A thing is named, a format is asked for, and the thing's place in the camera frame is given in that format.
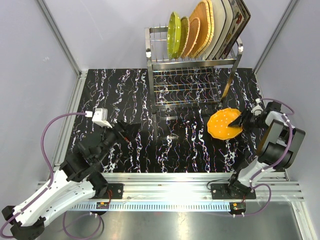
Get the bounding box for slotted white cable duct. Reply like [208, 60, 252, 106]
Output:
[70, 201, 231, 212]

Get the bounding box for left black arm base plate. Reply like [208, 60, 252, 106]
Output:
[93, 183, 125, 200]

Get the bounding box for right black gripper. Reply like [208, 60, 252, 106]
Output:
[228, 108, 269, 135]

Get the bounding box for steel two-tier dish rack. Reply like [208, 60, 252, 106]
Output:
[144, 26, 244, 114]

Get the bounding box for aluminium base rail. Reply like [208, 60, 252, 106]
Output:
[102, 172, 304, 202]

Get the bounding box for green-rimmed woven bamboo plate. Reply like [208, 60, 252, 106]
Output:
[178, 16, 190, 59]

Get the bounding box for green polka-dot plate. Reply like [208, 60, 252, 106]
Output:
[167, 11, 181, 59]

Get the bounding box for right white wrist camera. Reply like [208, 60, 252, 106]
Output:
[251, 98, 263, 116]

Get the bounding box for cream rectangular tray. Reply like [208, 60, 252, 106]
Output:
[203, 0, 226, 60]

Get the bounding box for floral patterned tray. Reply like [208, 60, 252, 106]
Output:
[219, 0, 251, 59]

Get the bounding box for small round orange woven plate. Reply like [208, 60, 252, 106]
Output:
[184, 17, 201, 58]

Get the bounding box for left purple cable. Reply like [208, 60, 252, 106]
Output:
[0, 111, 105, 238]

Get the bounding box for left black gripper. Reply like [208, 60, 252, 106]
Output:
[95, 119, 142, 164]

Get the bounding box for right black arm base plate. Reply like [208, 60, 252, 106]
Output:
[210, 183, 257, 200]

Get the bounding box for large orange woven tray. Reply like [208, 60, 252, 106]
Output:
[190, 0, 210, 58]

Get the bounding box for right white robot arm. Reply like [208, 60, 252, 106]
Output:
[226, 98, 306, 199]

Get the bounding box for orange polka-dot plate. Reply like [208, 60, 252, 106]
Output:
[207, 108, 243, 141]

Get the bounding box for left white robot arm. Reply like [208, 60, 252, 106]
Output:
[1, 120, 141, 240]

